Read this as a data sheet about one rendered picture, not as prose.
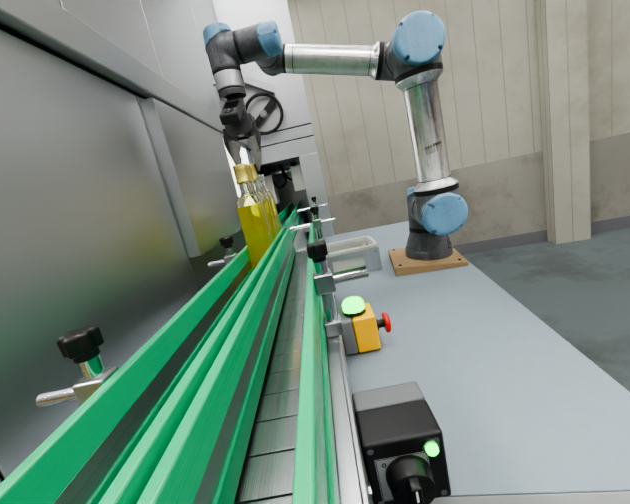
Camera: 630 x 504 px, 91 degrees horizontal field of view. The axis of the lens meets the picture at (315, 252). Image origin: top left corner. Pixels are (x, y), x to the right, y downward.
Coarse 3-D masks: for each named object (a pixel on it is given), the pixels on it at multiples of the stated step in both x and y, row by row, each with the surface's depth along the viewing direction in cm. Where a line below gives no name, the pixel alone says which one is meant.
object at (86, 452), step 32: (224, 288) 56; (192, 320) 41; (160, 352) 33; (192, 352) 40; (128, 384) 27; (160, 384) 32; (96, 416) 23; (128, 416) 27; (64, 448) 20; (96, 448) 23; (128, 448) 26; (32, 480) 18; (64, 480) 20; (96, 480) 22
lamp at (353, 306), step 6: (348, 300) 60; (354, 300) 59; (360, 300) 59; (342, 306) 60; (348, 306) 59; (354, 306) 59; (360, 306) 59; (348, 312) 59; (354, 312) 59; (360, 312) 59
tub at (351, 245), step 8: (344, 240) 121; (352, 240) 121; (360, 240) 121; (368, 240) 118; (328, 248) 121; (336, 248) 121; (344, 248) 121; (352, 248) 106; (360, 248) 105; (368, 248) 106; (328, 256) 107
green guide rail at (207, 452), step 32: (288, 256) 81; (256, 288) 42; (256, 320) 37; (224, 352) 26; (256, 352) 35; (224, 384) 24; (256, 384) 32; (192, 416) 19; (224, 416) 23; (192, 448) 18; (224, 448) 23; (160, 480) 15; (192, 480) 17; (224, 480) 21
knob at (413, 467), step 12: (408, 456) 30; (396, 468) 29; (408, 468) 29; (420, 468) 29; (396, 480) 28; (408, 480) 28; (420, 480) 28; (432, 480) 28; (396, 492) 28; (408, 492) 28; (420, 492) 27; (432, 492) 28
